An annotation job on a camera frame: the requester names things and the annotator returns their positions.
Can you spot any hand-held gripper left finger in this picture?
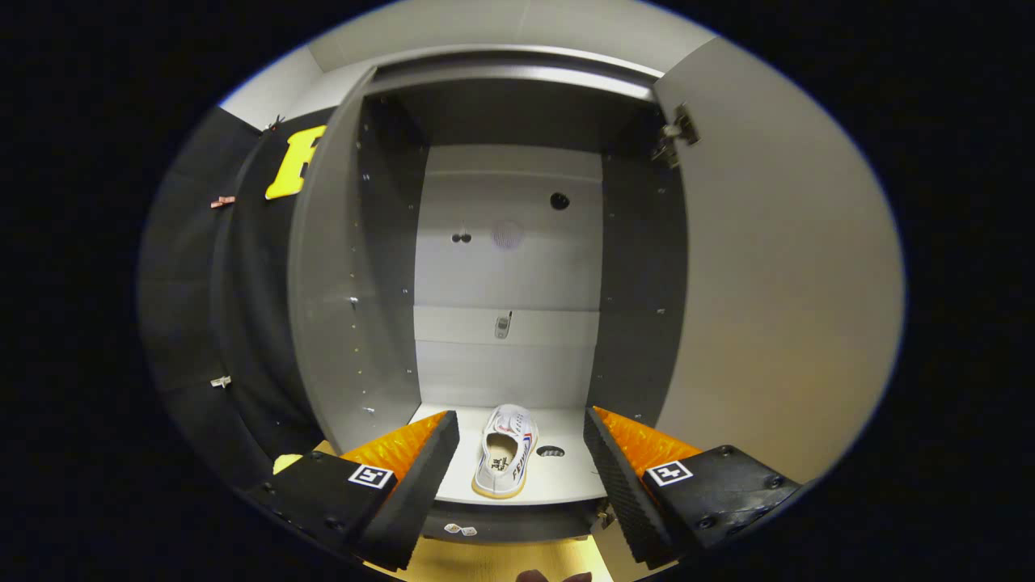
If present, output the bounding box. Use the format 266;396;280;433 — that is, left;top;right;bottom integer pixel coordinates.
243;410;460;571

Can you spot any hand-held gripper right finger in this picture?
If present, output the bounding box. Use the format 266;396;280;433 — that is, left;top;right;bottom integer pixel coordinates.
584;406;809;569

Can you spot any white shoe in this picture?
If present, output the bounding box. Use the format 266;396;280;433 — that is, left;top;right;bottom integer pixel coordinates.
472;403;539;500

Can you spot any grey shoe cabinet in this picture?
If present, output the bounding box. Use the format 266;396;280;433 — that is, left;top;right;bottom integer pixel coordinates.
287;44;688;544

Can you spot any metal door hinge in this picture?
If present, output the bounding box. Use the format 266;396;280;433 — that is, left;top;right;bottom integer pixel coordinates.
651;103;700;169

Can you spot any black backdrop cloth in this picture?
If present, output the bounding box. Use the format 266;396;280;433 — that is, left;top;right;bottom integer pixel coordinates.
137;105;357;486

